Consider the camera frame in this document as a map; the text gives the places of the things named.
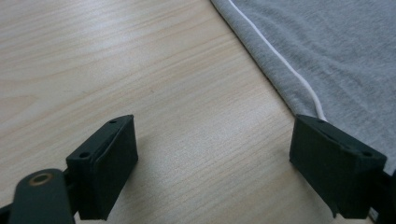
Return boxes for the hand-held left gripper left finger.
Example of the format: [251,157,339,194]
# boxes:
[65,114,139,221]

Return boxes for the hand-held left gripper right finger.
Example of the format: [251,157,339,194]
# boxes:
[289,114,388,219]

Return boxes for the grey shorts with white piping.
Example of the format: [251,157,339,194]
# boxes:
[210,0,396,176]

